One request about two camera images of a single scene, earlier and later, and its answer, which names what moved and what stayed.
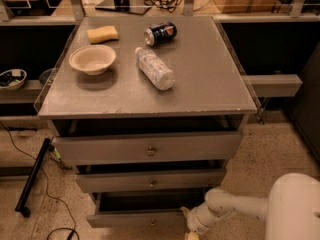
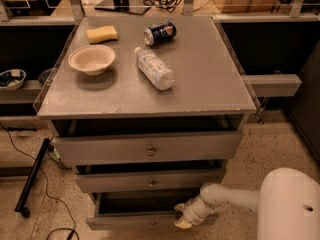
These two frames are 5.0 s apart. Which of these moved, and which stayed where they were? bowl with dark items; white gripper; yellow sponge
Moved: white gripper
Stayed: yellow sponge; bowl with dark items
